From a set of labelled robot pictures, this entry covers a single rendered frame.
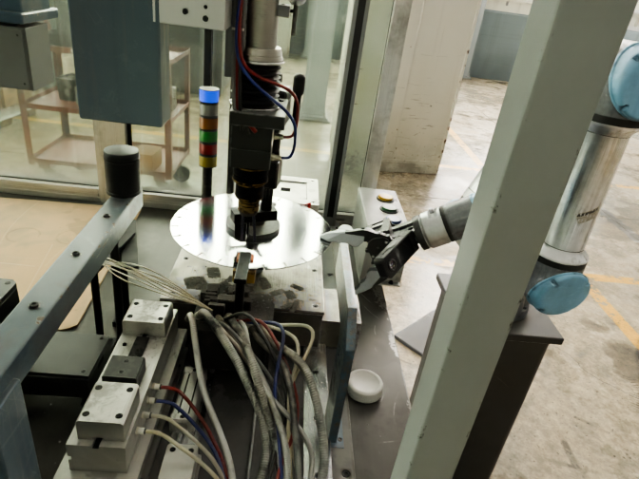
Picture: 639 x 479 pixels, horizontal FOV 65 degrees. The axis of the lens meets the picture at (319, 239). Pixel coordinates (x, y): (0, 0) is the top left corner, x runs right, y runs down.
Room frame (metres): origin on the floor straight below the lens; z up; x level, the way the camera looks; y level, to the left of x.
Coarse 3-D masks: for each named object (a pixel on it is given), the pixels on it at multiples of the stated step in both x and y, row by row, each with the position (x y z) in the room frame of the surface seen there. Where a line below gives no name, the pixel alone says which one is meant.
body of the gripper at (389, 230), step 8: (416, 216) 0.91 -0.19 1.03; (384, 224) 0.93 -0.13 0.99; (392, 224) 0.95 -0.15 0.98; (400, 224) 0.94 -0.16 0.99; (408, 224) 0.93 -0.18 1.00; (416, 224) 0.88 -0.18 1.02; (384, 232) 0.90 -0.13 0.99; (392, 232) 0.92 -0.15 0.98; (416, 232) 0.87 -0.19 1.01; (376, 240) 0.88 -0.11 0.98; (384, 240) 0.88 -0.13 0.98; (416, 240) 0.89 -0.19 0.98; (424, 240) 0.86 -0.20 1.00; (368, 248) 0.88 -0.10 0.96; (376, 248) 0.88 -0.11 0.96; (424, 248) 0.87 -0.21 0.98; (376, 256) 0.88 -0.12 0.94
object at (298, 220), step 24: (192, 216) 0.92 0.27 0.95; (216, 216) 0.93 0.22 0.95; (288, 216) 0.98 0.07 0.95; (312, 216) 1.00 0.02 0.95; (192, 240) 0.82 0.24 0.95; (216, 240) 0.83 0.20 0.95; (264, 240) 0.86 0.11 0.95; (288, 240) 0.87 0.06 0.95; (312, 240) 0.89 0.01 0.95; (264, 264) 0.77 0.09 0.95; (288, 264) 0.78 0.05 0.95
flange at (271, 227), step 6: (228, 222) 0.89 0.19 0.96; (252, 222) 0.89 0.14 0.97; (258, 222) 0.89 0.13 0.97; (264, 222) 0.91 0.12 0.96; (270, 222) 0.92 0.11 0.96; (276, 222) 0.92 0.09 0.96; (228, 228) 0.88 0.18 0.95; (234, 228) 0.87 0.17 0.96; (252, 228) 0.88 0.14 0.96; (258, 228) 0.88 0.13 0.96; (264, 228) 0.89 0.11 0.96; (270, 228) 0.89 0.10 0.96; (276, 228) 0.90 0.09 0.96; (252, 234) 0.86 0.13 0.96; (258, 234) 0.86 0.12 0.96; (264, 234) 0.87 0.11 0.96; (270, 234) 0.88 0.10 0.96; (276, 234) 0.89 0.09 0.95
